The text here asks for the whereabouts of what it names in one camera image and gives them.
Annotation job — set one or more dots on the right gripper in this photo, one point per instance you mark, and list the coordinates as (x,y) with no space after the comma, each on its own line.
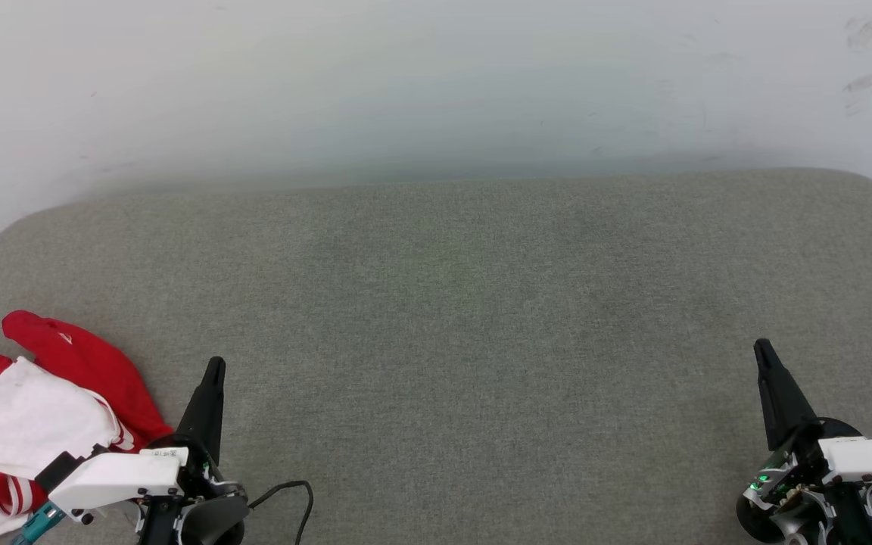
(799,507)

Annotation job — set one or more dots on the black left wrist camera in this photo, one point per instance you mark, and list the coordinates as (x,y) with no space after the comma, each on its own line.
(57,471)

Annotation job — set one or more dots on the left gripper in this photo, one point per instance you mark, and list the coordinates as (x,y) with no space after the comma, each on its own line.
(209,515)

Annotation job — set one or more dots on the grey fabric sofa seat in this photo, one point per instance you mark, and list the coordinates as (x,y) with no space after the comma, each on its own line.
(466,318)

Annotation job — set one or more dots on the red and white jersey shirt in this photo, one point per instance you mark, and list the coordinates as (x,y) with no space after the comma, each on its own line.
(84,363)

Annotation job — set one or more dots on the teal left camera connector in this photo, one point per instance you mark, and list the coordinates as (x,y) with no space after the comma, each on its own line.
(41,522)

